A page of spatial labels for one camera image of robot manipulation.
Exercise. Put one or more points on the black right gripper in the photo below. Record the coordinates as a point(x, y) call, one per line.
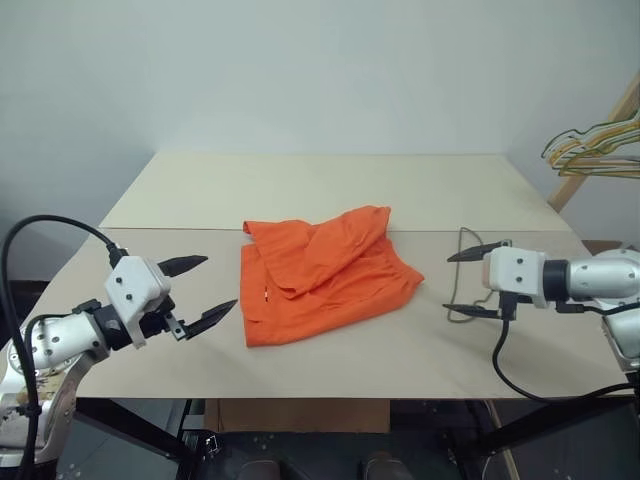
point(507, 305)

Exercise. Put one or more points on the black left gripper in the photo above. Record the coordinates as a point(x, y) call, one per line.
point(155, 322)

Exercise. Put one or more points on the orange shorts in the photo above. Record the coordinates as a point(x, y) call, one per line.
point(325, 280)

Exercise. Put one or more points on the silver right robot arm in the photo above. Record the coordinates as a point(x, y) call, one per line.
point(600, 272)

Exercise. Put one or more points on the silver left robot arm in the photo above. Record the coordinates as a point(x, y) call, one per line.
point(55, 340)

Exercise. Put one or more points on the wooden clothes rack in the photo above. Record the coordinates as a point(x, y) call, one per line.
point(565, 190)

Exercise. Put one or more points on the brown cardboard box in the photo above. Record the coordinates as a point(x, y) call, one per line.
point(602, 246)

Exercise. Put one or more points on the dark rounded shape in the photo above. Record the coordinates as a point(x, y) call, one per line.
point(381, 467)
point(262, 471)

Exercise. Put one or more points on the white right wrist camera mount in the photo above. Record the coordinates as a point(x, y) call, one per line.
point(515, 272)

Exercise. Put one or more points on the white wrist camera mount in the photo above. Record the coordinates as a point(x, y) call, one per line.
point(515, 272)
point(135, 280)

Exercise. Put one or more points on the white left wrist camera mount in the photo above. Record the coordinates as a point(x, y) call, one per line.
point(135, 280)

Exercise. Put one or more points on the black table frame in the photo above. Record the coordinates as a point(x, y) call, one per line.
point(150, 435)

